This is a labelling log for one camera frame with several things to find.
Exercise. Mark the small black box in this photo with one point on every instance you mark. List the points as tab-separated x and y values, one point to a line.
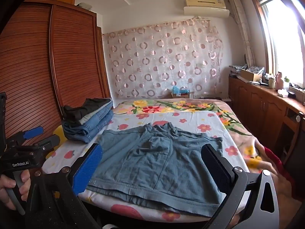
292	95

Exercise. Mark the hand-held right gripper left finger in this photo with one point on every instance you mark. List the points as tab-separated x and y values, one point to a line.
87	169

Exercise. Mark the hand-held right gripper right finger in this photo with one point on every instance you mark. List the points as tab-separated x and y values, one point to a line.
215	169

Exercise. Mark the folded blue jeans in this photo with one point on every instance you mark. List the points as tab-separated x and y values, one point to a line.
83	134
95	124

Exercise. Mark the blue plastic bag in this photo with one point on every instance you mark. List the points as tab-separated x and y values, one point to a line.
176	90

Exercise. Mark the folded dark brown pants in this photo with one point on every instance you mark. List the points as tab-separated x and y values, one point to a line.
83	109

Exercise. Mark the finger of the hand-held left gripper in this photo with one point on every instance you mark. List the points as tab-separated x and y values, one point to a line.
50	143
33	132

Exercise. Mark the wall socket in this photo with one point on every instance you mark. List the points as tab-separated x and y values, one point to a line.
201	64

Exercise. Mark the sheer circle pattern curtain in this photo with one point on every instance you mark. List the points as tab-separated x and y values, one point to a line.
162	59

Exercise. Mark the red cloth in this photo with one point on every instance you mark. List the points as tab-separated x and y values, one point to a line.
276	162

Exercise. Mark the open cardboard box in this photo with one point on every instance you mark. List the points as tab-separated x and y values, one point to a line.
251	74

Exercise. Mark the wall air conditioner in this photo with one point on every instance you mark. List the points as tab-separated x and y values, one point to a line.
205	6

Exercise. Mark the white fruit print sheet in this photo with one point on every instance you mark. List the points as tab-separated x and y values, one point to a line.
190	124

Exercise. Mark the patterned window curtain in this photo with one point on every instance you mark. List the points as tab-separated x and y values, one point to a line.
243	28

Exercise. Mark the white tissue pack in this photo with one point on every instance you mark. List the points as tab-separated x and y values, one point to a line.
283	92

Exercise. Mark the wooden slatted wardrobe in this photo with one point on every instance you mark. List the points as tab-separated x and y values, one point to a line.
47	64

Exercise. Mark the wooden sideboard cabinet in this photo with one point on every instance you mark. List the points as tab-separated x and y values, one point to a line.
259	109

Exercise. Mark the folded light grey garment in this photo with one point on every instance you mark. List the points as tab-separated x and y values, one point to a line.
95	116

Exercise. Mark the stack of papers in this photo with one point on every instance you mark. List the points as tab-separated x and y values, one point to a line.
236	70

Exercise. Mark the person's left hand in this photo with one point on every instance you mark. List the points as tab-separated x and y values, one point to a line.
6	186

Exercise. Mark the blue-grey pants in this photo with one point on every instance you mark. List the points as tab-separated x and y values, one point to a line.
152	162

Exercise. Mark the window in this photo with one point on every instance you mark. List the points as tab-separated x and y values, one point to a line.
281	35

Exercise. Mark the floral blanket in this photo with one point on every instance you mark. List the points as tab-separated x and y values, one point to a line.
240	133

